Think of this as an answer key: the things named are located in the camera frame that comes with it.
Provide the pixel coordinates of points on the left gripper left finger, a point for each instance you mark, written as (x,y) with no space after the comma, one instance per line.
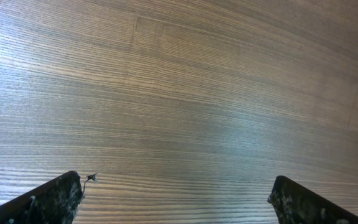
(55,201)

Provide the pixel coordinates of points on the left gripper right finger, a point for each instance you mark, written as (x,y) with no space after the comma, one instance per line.
(295,204)

